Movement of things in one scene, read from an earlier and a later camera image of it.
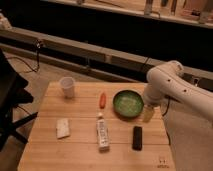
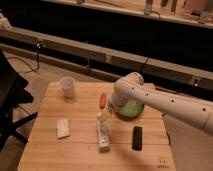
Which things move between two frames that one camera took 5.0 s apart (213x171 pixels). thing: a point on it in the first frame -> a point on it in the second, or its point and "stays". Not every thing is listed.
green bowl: (128, 103) stays
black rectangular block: (137, 138) stays
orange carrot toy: (103, 100) stays
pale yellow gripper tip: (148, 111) -> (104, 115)
